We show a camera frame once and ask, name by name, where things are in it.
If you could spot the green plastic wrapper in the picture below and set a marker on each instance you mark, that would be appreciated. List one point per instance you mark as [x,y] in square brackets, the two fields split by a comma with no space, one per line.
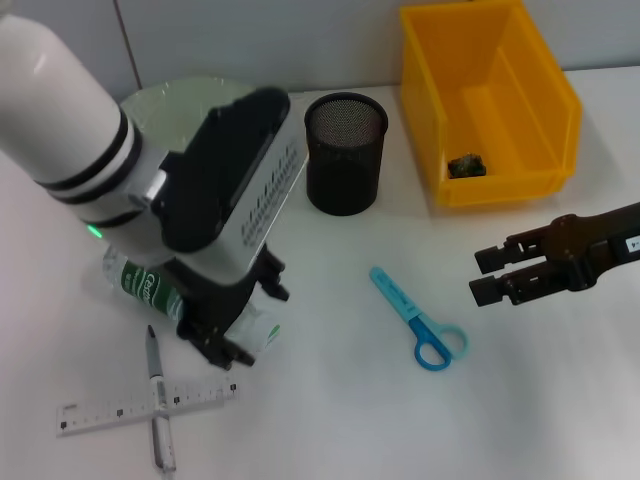
[467,166]

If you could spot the transparent plastic ruler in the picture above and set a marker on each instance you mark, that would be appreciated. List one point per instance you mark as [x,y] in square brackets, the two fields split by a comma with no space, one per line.
[100,412]

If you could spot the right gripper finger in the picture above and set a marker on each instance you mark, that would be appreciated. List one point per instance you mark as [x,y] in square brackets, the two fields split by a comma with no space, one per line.
[487,291]
[492,259]

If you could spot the black mesh pen cup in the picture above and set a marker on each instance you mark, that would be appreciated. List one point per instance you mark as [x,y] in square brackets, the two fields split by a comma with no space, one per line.
[345,175]

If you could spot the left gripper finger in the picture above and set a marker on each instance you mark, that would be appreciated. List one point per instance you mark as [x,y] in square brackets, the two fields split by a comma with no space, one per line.
[220,350]
[274,280]

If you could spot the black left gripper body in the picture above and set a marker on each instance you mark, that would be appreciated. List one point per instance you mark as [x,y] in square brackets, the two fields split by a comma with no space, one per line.
[220,305]

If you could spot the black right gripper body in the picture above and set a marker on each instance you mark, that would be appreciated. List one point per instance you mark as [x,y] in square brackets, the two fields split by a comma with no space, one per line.
[595,240]

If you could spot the blue plastic scissors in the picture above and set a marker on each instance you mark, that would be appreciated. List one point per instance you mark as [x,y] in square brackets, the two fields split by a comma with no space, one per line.
[400,300]

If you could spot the clear green-label water bottle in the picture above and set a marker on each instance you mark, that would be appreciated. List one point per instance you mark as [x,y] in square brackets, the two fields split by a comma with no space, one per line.
[145,290]

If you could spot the yellow plastic storage bin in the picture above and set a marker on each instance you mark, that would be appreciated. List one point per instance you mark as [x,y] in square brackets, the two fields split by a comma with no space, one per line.
[500,125]

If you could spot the grey pen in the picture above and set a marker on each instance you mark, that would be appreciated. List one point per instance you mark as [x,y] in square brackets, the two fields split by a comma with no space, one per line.
[161,400]

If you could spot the green glass fruit bowl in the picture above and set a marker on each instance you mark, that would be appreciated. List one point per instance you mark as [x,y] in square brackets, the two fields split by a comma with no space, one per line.
[165,110]

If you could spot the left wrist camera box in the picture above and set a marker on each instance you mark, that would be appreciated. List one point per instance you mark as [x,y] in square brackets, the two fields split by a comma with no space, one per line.
[225,190]

